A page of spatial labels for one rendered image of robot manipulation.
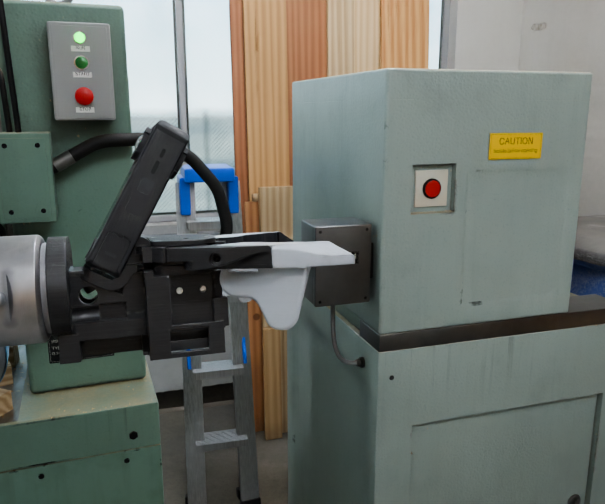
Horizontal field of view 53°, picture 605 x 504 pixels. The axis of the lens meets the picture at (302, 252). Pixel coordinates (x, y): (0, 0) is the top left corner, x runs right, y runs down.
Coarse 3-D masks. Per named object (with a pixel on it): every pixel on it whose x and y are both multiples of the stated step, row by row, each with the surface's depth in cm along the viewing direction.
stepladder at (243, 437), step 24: (192, 168) 191; (216, 168) 192; (192, 192) 197; (192, 216) 198; (240, 216) 202; (240, 312) 204; (240, 336) 205; (192, 360) 201; (240, 360) 206; (192, 384) 202; (240, 384) 206; (192, 408) 203; (240, 408) 207; (192, 432) 203; (216, 432) 209; (240, 432) 207; (192, 456) 204; (240, 456) 208; (192, 480) 204; (240, 480) 209
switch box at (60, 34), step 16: (48, 32) 101; (64, 32) 102; (96, 32) 103; (64, 48) 102; (96, 48) 104; (64, 64) 103; (96, 64) 104; (64, 80) 103; (80, 80) 104; (96, 80) 105; (112, 80) 106; (64, 96) 104; (96, 96) 105; (112, 96) 106; (64, 112) 104; (96, 112) 106; (112, 112) 107
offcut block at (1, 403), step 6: (0, 390) 112; (6, 390) 112; (0, 396) 110; (6, 396) 111; (0, 402) 110; (6, 402) 111; (0, 408) 110; (6, 408) 111; (12, 408) 113; (0, 414) 110
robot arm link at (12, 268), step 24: (0, 240) 41; (24, 240) 41; (0, 264) 39; (24, 264) 39; (0, 288) 39; (24, 288) 39; (0, 312) 39; (24, 312) 39; (0, 336) 40; (24, 336) 40; (48, 336) 42
